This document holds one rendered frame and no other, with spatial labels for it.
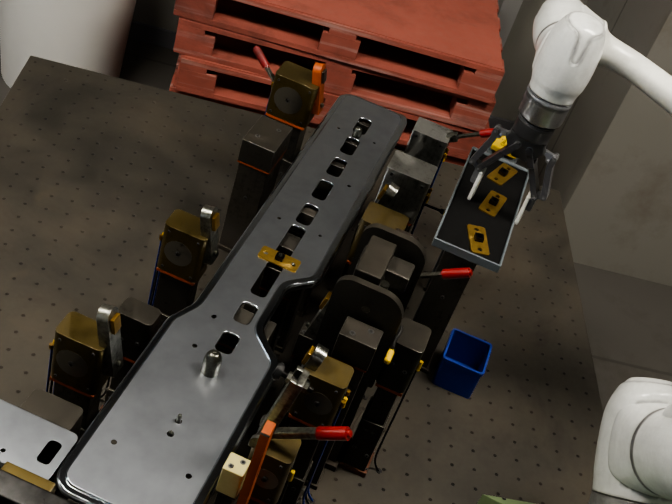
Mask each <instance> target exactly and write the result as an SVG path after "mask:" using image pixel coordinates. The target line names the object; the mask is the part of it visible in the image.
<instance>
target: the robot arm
mask: <svg viewBox="0 0 672 504"><path fill-rule="evenodd" d="M533 43H534V47H535V50H536V52H535V57H534V61H533V64H532V69H533V70H532V77H531V80H530V83H529V84H528V86H527V88H526V91H525V93H524V95H523V99H522V102H521V104H520V106H519V111H520V112H519V114H518V116H517V118H516V120H515V122H514V124H513V127H512V128H511V129H509V130H507V129H504V128H502V125H501V124H497V125H496V126H495V127H494V129H493V131H492V133H491V136H490V137H489V138H488V139H487V140H486V141H485V142H484V143H483V145H482V146H481V147H480V148H479V149H478V150H477V151H476V152H475V153H474V154H473V156H472V157H471V158H470V160H469V164H471V165H473V166H474V167H475V170H474V172H473V174H472V176H471V179H470V182H472V183H474V185H473V187H472V189H471V191H470V193H469V195H468V198H467V199H468V200H471V198H472V197H473V196H474V194H475V192H476V190H477V188H478V186H479V184H480V182H481V179H482V177H483V175H484V173H485V171H486V169H487V168H486V167H487V166H489V165H491V164H492V163H494V162H496V161H497V160H499V159H500V158H502V157H504V156H506V155H508V154H510V153H511V156H513V157H516V158H519V159H520V160H521V161H523V162H527V168H528V173H529V183H530V192H529V193H528V195H527V197H526V199H525V201H524V203H523V205H522V207H521V209H520V211H519V214H518V216H517V218H516V220H515V224H516V225H517V224H518V223H519V221H520V219H521V217H522V215H523V213H524V211H525V210H526V211H528V212H529V211H531V209H532V207H533V205H534V203H535V201H536V200H537V199H540V200H542V201H546V199H547V197H548V195H549V193H550V187H551V182H552V176H553V171H554V166H555V163H556V161H557V160H558V158H559V153H557V152H556V153H552V152H551V151H549V150H547V144H548V142H549V140H550V138H551V136H552V134H553V133H554V131H555V129H556V128H559V127H560V126H561V125H562V123H563V121H564V119H565V118H566V116H567V114H568V112H569V110H570V109H571V107H572V105H573V102H574V101H575V99H576V98H577V97H578V96H579V95H580V94H581V93H582V92H583V90H584V89H585V87H586V86H587V84H588V82H589V81H590V79H591V77H592V75H593V73H594V71H595V69H596V67H597V66H602V67H605V68H607V69H609V70H612V71H614V72H615V73H617V74H619V75H621V76H622V77H624V78H625V79H627V80H628V81H629V82H631V83H632V84H633V85H635V86H636V87H637V88H638V89H640V90H641V91H642V92H643V93H644V94H646V95H647V96H648V97H649V98H651V99H652V100H653V101H654V102H655V103H657V104H658V105H659V106H660V107H662V108H663V109H664V110H665V111H667V112H668V113H669V114H670V115H671V116H672V76H671V75H669V74H668V73H667V72H665V71H664V70H663V69H661V68H660V67H658V66H657V65H656V64H654V63H653V62H651V61H650V60H649V59H647V58H646V57H644V56H643V55H642V54H640V53H639V52H637V51H636V50H634V49H633V48H631V47H630V46H628V45H626V44H625V43H623V42H621V41H620V40H618V39H617V38H615V37H614V36H613V35H612V34H611V33H610V32H609V30H608V27H607V22H606V21H605V20H603V19H602V18H600V17H599V16H598V15H596V14H595V13H594V12H593V11H591V10H590V9H589V8H588V7H587V6H586V5H584V4H583V3H582V2H581V1H580V0H547V1H545V2H544V3H543V4H542V6H541V8H540V10H539V12H538V14H537V15H536V16H535V19H534V23H533ZM502 136H506V141H507V144H506V145H505V146H504V147H502V148H501V149H499V150H498V151H496V152H494V153H493V154H491V155H489V156H488V157H486V158H485V159H483V160H480V159H479V158H480V157H481V156H482V154H483V153H484V152H485V151H486V150H487V149H488V148H489V147H490V146H491V145H492V144H493V143H494V141H495V140H496V139H497V138H499V139H500V138H501V137H502ZM541 156H545V157H546V159H545V161H546V163H548V164H547V166H546V169H545V175H544V180H543V186H542V191H540V189H539V178H538V166H537V162H538V158H539V157H541ZM589 504H672V382H670V381H666V380H661V379H655V378H646V377H632V378H629V379H627V380H626V381H625V382H624V383H621V384H620V385H619V386H618V387H617V389H616V390H615V391H614V393H613V394H612V396H611V397H610V399H609V401H608V403H607V405H606V407H605V410H604V413H603V417H602V421H601V425H600V430H599V435H598V441H597V447H596V453H595V461H594V472H593V485H592V491H591V495H590V499H589Z"/></svg>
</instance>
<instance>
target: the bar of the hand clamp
mask: <svg viewBox="0 0 672 504"><path fill-rule="evenodd" d="M284 365H285V364H284V363H283V362H281V364H280V363H278V365H277V366H276V368H275V370H274V372H273V373H272V375H271V376H272V377H273V378H272V379H273V380H275V381H276V379H277V380H279V378H280V376H281V377H283V378H284V379H285V381H284V382H285V383H287V384H286V385H285V387H284V388H283V390H282V392H281V393H280V395H279V396H278V398H277V400H276V401H275V403H274V404H273V406H272V408H271V409H270V411H269V412H268V414H267V415H266V417H265V419H264V420H263V422H262V423H261V425H260V427H259V428H258V430H257V431H258V432H257V433H256V434H257V435H260V433H261V431H262V429H263V427H264V425H265V423H266V421H267V420H270V421H272V422H274V423H276V427H275V429H274V432H275V430H276V429H277V427H278V426H279V424H280V423H281V421H282V419H283V418H284V416H285V415H286V413H287V412H288V410H289V409H290V407H291V406H292V404H293V403H294V401H295V400H296V398H297V397H298V395H299V393H300V392H303V393H305V392H306V391H307V392H309V393H310V394H311V393H312V392H313V390H314V388H313V387H312V386H310V383H311V382H309V381H307V379H308V377H309V375H310V372H309V371H308V370H306V369H304V368H302V367H300V366H297V368H296V369H295V371H294V373H293V372H291V371H290V372H289V373H287V372H286V371H284V369H285V367H286V366H284ZM274 432H273V433H274Z"/></svg>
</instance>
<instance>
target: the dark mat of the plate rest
mask: <svg viewBox="0 0 672 504"><path fill-rule="evenodd" d="M503 163H504V162H501V161H499V160H497V161H496V162H494V163H492V164H491V165H489V166H487V167H486V168H487V169H486V171H485V173H484V175H483V177H482V179H481V182H480V184H479V186H478V188H477V190H476V192H475V194H474V196H473V197H472V198H471V200H468V199H467V198H468V195H469V193H470V191H471V189H472V187H473V185H474V183H472V182H470V179H471V176H472V174H473V172H474V170H475V167H474V166H473V165H471V164H469V161H468V163H467V166H466V168H465V171H464V173H463V175H462V178H461V180H460V183H459V185H458V187H457V190H456V192H455V195H454V197H453V199H452V202H451V204H450V206H449V209H448V211H447V214H446V216H445V218H444V221H443V223H442V226H441V228H440V230H439V233H438V235H437V238H438V239H441V240H443V241H445V242H448V243H450V244H452V245H455V246H457V247H459V248H462V249H464V250H466V251H469V252H471V250H470V244H469V238H468V231H467V225H468V224H471V225H476V226H481V227H484V228H485V230H486V236H487V242H488V247H489V253H490V254H489V256H485V255H480V254H476V255H478V256H481V257H483V258H485V259H488V260H490V261H492V262H495V263H497V264H499V263H500V260H501V256H502V253H503V250H504V247H505V244H506V241H507V238H508V234H509V231H510V228H511V225H512V222H513V219H514V215H515V212H516V209H517V206H518V203H519V200H520V196H521V193H522V190H523V187H524V184H525V181H526V178H527V174H528V172H525V171H523V170H520V169H518V168H516V167H513V166H511V165H509V166H511V167H512V168H514V169H516V170H517V171H518V172H517V174H515V175H514V176H513V177H512V178H510V179H509V180H508V181H507V182H505V183H504V184H503V185H502V186H499V185H497V184H496V183H494V182H493V181H491V180H489V179H488V178H487V175H488V174H490V173H491V172H492V171H493V170H495V169H496V168H497V167H499V166H500V165H501V164H503ZM491 190H493V191H495V192H497V193H499V194H501V195H503V196H505V197H506V198H507V200H506V202H505V203H504V205H503V206H502V207H501V209H500V210H499V212H498V213H497V215H496V216H495V217H492V216H490V215H488V214H486V213H484V212H482V211H480V210H479V209H478V208H479V206H480V205H481V203H482V202H483V201H484V199H485V198H486V197H487V195H488V194H489V193H490V191H491ZM471 253H472V252H471Z"/></svg>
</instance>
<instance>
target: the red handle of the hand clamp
mask: <svg viewBox="0 0 672 504"><path fill-rule="evenodd" d="M352 435H353V432H352V430H350V427H349V426H318V427H277V429H276V430H275V432H274V433H273V435H272V438H271V439H317V440H318V441H349V440H350V438H351V437H352Z"/></svg>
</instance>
